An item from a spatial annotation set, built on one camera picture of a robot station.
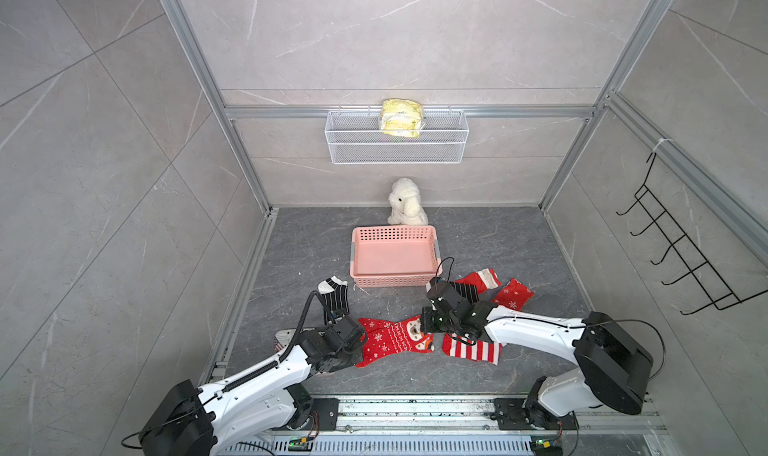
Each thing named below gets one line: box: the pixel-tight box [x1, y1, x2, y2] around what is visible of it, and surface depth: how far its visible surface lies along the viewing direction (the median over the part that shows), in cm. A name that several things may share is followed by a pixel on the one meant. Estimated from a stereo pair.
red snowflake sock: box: [492, 278, 535, 311], surface depth 95 cm
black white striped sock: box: [318, 276, 350, 325], surface depth 97 cm
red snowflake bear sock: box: [355, 315, 435, 367], surface depth 85 cm
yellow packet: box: [380, 98, 423, 138], surface depth 88 cm
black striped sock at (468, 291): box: [450, 281, 480, 305], surface depth 95 cm
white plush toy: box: [387, 177, 429, 226], surface depth 100 cm
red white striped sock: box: [442, 333, 507, 365], surface depth 83 cm
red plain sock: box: [453, 268, 503, 295], surface depth 100 cm
